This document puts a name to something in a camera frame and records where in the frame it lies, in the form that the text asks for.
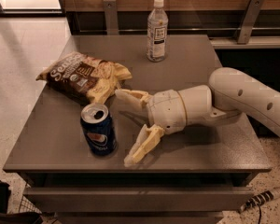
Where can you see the clear plastic water bottle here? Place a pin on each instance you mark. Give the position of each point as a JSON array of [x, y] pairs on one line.
[[157, 23]]

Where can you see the left metal bracket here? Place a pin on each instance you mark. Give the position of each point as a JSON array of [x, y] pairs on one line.
[[111, 17]]

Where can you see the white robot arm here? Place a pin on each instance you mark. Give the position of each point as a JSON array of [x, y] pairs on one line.
[[228, 93]]

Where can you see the metal bracket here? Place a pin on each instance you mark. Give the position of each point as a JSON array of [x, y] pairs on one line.
[[111, 17], [251, 14]]

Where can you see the grey cabinet with drawers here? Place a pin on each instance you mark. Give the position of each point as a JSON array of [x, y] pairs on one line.
[[201, 167]]

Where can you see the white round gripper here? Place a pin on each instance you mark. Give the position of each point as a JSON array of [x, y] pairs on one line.
[[166, 110]]

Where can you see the blue pepsi can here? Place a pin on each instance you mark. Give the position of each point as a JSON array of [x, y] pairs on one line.
[[97, 126]]

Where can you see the right metal bracket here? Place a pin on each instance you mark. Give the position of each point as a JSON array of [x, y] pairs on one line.
[[251, 14]]

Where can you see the brown and yellow chip bag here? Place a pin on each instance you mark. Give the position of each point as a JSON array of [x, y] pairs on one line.
[[85, 77]]

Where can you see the wire basket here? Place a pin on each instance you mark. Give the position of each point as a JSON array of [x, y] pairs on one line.
[[27, 206]]

